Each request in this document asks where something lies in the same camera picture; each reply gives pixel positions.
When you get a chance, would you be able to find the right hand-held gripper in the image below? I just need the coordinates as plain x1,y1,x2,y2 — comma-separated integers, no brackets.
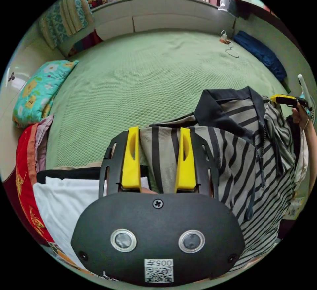
269,94,311,112

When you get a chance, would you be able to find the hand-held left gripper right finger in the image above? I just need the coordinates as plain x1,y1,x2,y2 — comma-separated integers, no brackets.
175,127,197,190

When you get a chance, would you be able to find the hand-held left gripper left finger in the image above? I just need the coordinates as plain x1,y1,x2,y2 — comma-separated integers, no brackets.
121,126,142,188

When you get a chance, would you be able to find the black gray striped t-shirt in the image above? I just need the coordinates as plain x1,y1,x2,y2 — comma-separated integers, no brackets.
140,86,301,273

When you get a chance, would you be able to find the person's right forearm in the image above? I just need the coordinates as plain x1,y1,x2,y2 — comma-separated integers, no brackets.
303,118,317,197

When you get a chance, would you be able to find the person's right hand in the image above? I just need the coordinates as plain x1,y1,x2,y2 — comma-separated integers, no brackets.
291,102,310,130

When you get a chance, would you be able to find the blue rolled blanket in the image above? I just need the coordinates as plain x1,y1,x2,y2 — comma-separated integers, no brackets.
232,31,288,83

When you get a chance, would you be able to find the pile of clothes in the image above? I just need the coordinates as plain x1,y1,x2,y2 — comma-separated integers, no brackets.
3,115,150,272

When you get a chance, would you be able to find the bed with green mat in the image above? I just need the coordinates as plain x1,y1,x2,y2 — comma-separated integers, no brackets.
44,30,298,171

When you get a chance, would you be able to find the teal floral pillow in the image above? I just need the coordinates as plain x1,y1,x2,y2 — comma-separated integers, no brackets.
12,60,80,128

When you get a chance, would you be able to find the white cupboard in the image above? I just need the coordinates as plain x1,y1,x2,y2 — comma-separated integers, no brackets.
91,0,236,41

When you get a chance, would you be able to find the stack of folded patterned quilts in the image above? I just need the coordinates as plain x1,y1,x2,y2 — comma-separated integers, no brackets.
39,0,95,50

